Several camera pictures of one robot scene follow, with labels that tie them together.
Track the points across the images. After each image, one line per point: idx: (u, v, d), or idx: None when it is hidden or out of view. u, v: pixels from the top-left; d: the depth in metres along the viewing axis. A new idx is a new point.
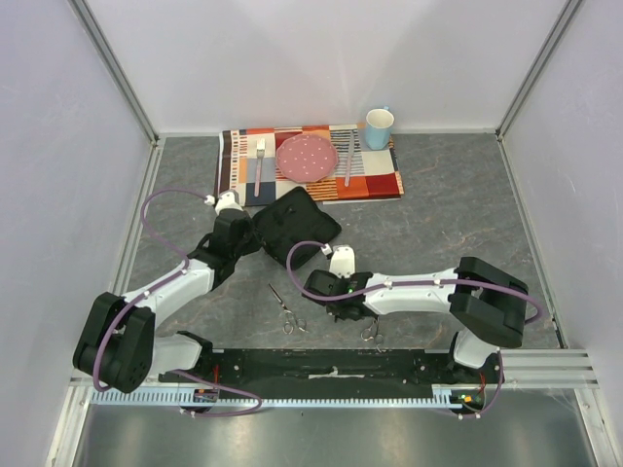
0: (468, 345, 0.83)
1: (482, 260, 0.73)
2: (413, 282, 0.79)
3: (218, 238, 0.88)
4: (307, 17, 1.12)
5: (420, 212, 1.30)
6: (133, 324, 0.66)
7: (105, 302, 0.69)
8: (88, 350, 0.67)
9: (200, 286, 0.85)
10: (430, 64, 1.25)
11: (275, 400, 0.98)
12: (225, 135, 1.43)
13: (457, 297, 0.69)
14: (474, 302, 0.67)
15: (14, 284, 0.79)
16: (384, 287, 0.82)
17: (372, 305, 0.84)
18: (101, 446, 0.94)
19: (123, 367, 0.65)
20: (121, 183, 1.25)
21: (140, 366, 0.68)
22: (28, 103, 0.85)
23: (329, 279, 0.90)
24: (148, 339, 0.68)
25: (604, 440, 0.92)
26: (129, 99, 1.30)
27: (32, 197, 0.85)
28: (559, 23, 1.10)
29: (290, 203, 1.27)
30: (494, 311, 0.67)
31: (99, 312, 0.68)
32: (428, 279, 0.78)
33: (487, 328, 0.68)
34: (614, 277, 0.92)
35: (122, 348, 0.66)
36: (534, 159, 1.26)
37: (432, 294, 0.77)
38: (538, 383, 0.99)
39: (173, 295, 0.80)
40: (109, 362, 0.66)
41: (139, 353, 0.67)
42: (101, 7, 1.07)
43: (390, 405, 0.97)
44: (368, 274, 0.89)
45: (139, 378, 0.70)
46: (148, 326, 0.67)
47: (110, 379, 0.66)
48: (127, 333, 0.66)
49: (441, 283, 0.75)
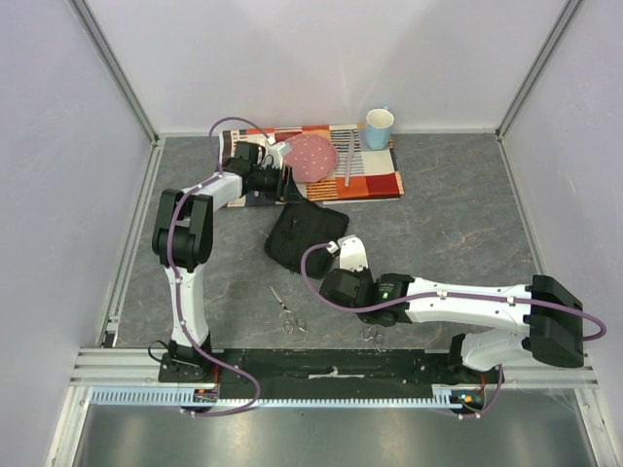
0: (486, 353, 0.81)
1: (557, 279, 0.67)
2: (477, 295, 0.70)
3: (238, 161, 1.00)
4: (307, 17, 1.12)
5: (420, 212, 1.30)
6: (200, 203, 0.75)
7: (169, 195, 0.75)
8: (161, 236, 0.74)
9: (234, 190, 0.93)
10: (430, 64, 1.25)
11: (274, 400, 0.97)
12: (225, 135, 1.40)
13: (534, 317, 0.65)
14: (553, 326, 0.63)
15: (15, 283, 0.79)
16: (437, 296, 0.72)
17: (415, 313, 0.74)
18: (102, 446, 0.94)
19: (197, 240, 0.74)
20: (121, 182, 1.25)
21: (206, 243, 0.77)
22: (28, 103, 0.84)
23: (354, 280, 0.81)
24: (211, 221, 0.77)
25: (604, 440, 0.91)
26: (129, 98, 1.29)
27: (33, 197, 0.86)
28: (559, 24, 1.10)
29: (292, 214, 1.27)
30: (568, 338, 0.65)
31: (165, 202, 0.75)
32: (497, 295, 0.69)
33: (557, 352, 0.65)
34: (614, 277, 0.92)
35: (194, 225, 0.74)
36: (534, 159, 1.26)
37: (501, 313, 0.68)
38: (538, 383, 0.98)
39: (220, 192, 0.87)
40: (184, 239, 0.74)
41: (207, 231, 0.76)
42: (102, 7, 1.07)
43: (390, 405, 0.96)
44: (409, 277, 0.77)
45: (206, 258, 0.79)
46: (209, 209, 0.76)
47: (186, 255, 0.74)
48: (195, 211, 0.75)
49: (514, 301, 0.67)
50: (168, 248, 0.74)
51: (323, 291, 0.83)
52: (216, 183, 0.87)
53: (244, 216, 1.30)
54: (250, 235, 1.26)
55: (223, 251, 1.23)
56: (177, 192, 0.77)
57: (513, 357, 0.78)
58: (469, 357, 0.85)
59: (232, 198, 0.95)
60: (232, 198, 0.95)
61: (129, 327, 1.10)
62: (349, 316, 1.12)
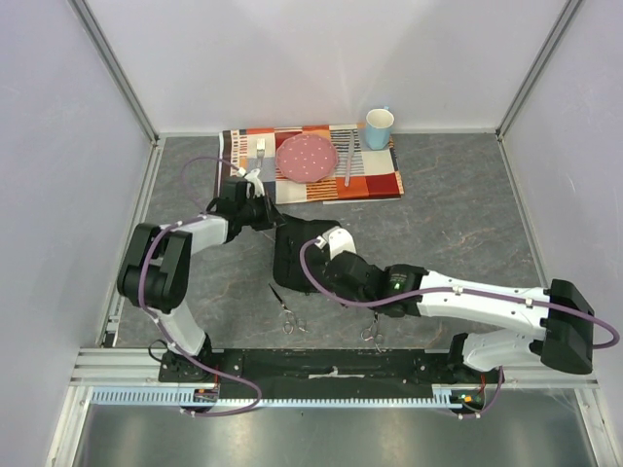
0: (492, 354, 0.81)
1: (575, 286, 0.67)
2: (494, 295, 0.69)
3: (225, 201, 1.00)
4: (306, 17, 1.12)
5: (420, 212, 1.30)
6: (174, 243, 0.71)
7: (143, 230, 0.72)
8: (129, 274, 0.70)
9: (217, 232, 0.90)
10: (430, 64, 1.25)
11: (275, 400, 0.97)
12: (225, 135, 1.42)
13: (551, 323, 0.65)
14: (569, 333, 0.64)
15: (14, 283, 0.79)
16: (452, 291, 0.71)
17: (426, 307, 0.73)
18: (102, 446, 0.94)
19: (168, 281, 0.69)
20: (121, 182, 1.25)
21: (180, 284, 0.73)
22: (28, 102, 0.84)
23: (366, 267, 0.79)
24: (186, 261, 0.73)
25: (604, 440, 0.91)
26: (129, 98, 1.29)
27: (32, 196, 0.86)
28: (559, 23, 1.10)
29: (285, 235, 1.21)
30: (582, 345, 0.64)
31: (139, 239, 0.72)
32: (515, 296, 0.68)
33: (569, 360, 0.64)
34: (614, 277, 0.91)
35: (166, 264, 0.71)
36: (534, 159, 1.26)
37: (517, 314, 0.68)
38: (538, 383, 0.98)
39: (202, 232, 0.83)
40: (156, 281, 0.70)
41: (181, 271, 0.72)
42: (102, 7, 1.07)
43: (390, 405, 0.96)
44: (422, 270, 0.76)
45: (181, 299, 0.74)
46: (185, 249, 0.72)
47: (157, 297, 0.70)
48: (169, 251, 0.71)
49: (532, 304, 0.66)
50: (137, 290, 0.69)
51: (335, 273, 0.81)
52: (198, 223, 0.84)
53: None
54: (250, 235, 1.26)
55: (223, 252, 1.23)
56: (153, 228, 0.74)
57: (516, 359, 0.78)
58: (470, 356, 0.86)
59: (215, 241, 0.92)
60: (215, 241, 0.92)
61: (129, 327, 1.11)
62: (349, 316, 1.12)
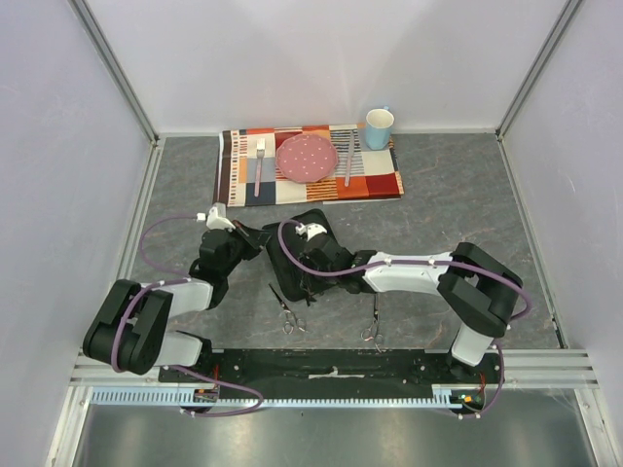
0: (464, 340, 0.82)
1: (479, 246, 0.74)
2: (412, 261, 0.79)
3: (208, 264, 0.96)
4: (306, 17, 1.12)
5: (420, 212, 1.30)
6: (151, 307, 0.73)
7: (123, 287, 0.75)
8: (99, 334, 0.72)
9: (200, 296, 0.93)
10: (429, 64, 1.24)
11: (275, 400, 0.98)
12: (225, 135, 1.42)
13: (446, 275, 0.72)
14: (462, 284, 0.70)
15: (14, 283, 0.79)
16: (384, 263, 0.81)
17: (371, 280, 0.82)
18: (101, 446, 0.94)
19: (137, 346, 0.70)
20: (121, 182, 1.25)
21: (151, 346, 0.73)
22: (28, 102, 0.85)
23: (337, 246, 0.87)
24: (160, 323, 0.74)
25: (604, 440, 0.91)
26: (129, 99, 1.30)
27: (32, 196, 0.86)
28: (559, 23, 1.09)
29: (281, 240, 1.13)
30: (482, 297, 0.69)
31: (118, 299, 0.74)
32: (423, 259, 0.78)
33: (471, 311, 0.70)
34: (614, 277, 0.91)
35: (140, 327, 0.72)
36: (533, 159, 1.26)
37: (425, 273, 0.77)
38: (537, 383, 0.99)
39: (185, 291, 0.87)
40: (127, 342, 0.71)
41: (154, 335, 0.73)
42: (102, 6, 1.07)
43: (390, 405, 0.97)
44: (371, 251, 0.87)
45: (153, 358, 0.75)
46: (160, 313, 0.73)
47: (126, 361, 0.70)
48: (144, 315, 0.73)
49: (434, 263, 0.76)
50: (107, 352, 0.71)
51: (310, 247, 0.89)
52: (182, 283, 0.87)
53: (243, 216, 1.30)
54: None
55: None
56: (133, 286, 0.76)
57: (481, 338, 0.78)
58: (456, 351, 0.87)
59: (198, 305, 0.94)
60: (198, 305, 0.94)
61: None
62: (349, 316, 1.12)
